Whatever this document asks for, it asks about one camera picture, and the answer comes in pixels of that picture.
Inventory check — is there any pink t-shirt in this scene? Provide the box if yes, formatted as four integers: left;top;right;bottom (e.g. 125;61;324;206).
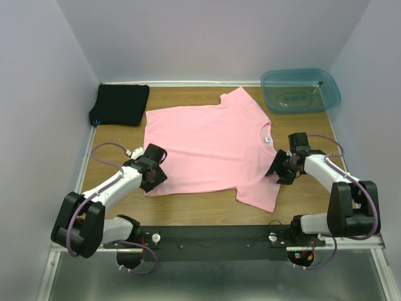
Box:
143;87;280;213

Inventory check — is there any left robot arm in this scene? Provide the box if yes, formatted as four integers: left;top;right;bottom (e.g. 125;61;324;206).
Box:
51;144;167;258

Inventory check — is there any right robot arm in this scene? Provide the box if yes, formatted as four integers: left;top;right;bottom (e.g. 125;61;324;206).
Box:
266;132;381;240

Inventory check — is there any folded black t-shirt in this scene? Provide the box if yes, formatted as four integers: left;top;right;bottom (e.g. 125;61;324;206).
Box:
88;84;150;127

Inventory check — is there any blue translucent plastic bin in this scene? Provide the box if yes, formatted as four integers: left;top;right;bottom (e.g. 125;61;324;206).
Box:
261;68;341;114

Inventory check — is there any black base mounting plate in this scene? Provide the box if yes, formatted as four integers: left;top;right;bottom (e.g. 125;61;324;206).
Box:
103;224;301;263

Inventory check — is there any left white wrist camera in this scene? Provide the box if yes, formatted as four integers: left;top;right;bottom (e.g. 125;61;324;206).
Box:
125;147;145;159

